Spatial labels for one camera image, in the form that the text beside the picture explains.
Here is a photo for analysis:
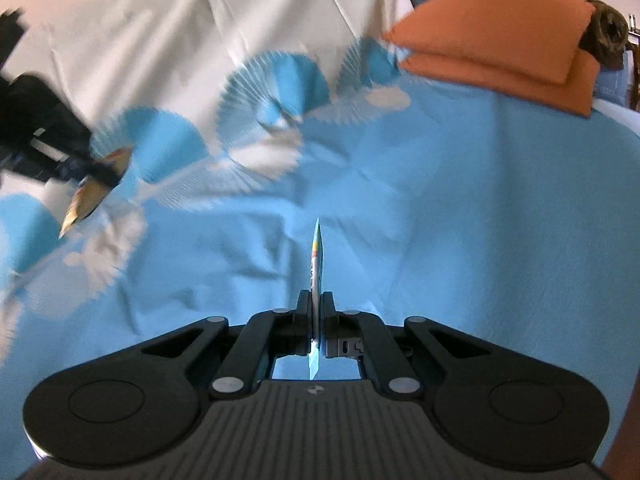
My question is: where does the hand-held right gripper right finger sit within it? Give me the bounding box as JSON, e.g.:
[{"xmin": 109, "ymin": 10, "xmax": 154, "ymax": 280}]
[{"xmin": 320, "ymin": 292, "xmax": 496, "ymax": 401}]

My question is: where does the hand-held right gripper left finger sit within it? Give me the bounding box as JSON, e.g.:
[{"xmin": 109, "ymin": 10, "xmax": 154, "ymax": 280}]
[{"xmin": 142, "ymin": 290, "xmax": 316, "ymax": 401}]

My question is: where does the blue white printed sheet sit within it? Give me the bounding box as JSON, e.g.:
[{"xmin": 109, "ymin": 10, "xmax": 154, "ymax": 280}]
[{"xmin": 0, "ymin": 0, "xmax": 640, "ymax": 461}]

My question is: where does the yellow snack packet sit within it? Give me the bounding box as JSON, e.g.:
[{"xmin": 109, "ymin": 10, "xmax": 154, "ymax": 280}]
[{"xmin": 57, "ymin": 146, "xmax": 136, "ymax": 240}]

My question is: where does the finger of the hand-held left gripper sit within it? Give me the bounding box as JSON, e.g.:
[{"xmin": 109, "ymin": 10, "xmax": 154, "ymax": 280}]
[{"xmin": 60, "ymin": 152, "xmax": 126, "ymax": 188}]

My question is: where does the orange cushion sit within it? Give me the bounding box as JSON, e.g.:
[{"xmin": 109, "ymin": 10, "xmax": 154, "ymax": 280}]
[
  {"xmin": 397, "ymin": 45, "xmax": 603, "ymax": 118},
  {"xmin": 382, "ymin": 0, "xmax": 596, "ymax": 86}
]

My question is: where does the dark wooden chair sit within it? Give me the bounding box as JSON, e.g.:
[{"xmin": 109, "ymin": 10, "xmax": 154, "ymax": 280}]
[{"xmin": 622, "ymin": 12, "xmax": 640, "ymax": 111}]

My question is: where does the clear colourful snack packet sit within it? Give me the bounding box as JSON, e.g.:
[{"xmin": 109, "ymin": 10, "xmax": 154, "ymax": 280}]
[{"xmin": 305, "ymin": 217, "xmax": 328, "ymax": 383}]

